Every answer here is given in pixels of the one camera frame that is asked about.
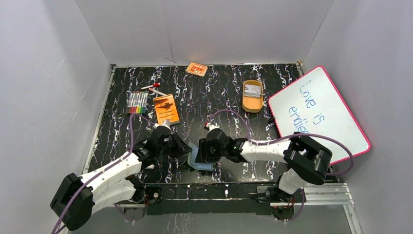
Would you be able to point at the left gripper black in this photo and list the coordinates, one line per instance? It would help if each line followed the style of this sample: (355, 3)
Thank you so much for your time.
(176, 146)

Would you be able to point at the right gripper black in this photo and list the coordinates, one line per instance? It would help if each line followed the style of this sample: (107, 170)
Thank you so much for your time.
(203, 145)

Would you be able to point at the tan oval tray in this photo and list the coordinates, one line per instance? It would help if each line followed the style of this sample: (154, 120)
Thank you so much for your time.
(252, 100)

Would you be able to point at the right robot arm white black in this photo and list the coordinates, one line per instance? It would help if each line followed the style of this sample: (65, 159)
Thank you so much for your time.
(308, 160)

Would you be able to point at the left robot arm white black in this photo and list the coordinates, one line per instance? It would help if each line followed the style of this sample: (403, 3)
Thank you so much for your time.
(80, 196)

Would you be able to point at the small orange card box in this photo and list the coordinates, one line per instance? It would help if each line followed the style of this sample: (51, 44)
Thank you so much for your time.
(197, 69)

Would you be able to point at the white stapler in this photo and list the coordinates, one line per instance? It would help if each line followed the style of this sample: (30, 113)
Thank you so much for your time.
(149, 167)

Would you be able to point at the orange paperback book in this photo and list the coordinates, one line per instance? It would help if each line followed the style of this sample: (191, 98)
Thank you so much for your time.
(166, 109)

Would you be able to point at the pack of coloured markers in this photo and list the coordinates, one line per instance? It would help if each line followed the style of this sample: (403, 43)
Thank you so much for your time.
(137, 102)

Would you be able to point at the white marker pen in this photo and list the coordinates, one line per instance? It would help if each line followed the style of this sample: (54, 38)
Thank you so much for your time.
(157, 92)

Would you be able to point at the red capped marker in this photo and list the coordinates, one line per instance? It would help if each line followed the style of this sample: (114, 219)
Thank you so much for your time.
(151, 86)

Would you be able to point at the pink framed whiteboard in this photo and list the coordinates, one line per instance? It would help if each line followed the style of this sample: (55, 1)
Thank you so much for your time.
(313, 104)

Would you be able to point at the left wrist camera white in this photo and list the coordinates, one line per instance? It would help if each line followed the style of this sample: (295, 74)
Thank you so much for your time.
(166, 123)

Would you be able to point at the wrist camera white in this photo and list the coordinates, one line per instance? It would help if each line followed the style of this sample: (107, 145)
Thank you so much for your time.
(208, 126)
(166, 123)

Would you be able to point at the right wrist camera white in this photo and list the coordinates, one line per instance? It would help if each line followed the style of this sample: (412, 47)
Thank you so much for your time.
(208, 126)

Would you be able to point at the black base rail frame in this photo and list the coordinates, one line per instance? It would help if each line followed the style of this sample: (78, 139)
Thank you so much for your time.
(220, 198)

